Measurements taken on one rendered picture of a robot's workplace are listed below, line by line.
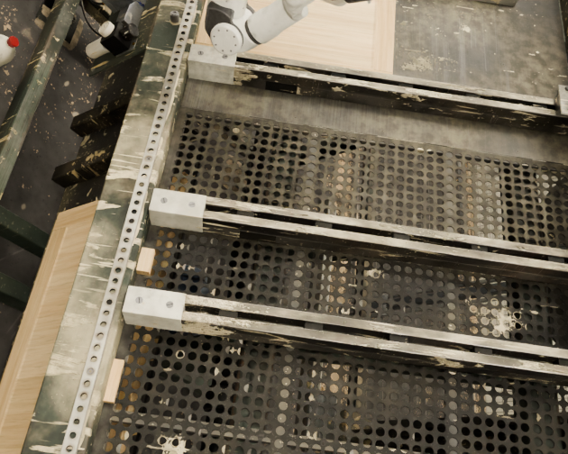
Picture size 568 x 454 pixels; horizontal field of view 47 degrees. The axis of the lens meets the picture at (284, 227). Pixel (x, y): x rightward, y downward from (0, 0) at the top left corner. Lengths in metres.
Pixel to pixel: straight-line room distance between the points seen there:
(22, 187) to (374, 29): 1.34
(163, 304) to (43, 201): 1.21
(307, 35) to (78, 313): 1.03
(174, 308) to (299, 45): 0.90
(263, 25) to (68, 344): 0.82
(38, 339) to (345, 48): 1.21
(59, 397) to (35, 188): 1.26
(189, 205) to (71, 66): 1.42
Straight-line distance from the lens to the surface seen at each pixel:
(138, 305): 1.42
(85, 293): 1.47
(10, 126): 2.33
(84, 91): 2.83
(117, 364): 1.44
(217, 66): 1.80
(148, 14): 2.02
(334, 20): 2.04
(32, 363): 1.96
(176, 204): 1.52
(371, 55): 1.96
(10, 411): 1.96
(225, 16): 1.57
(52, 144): 2.64
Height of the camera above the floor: 1.96
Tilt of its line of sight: 32 degrees down
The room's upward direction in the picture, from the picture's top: 76 degrees clockwise
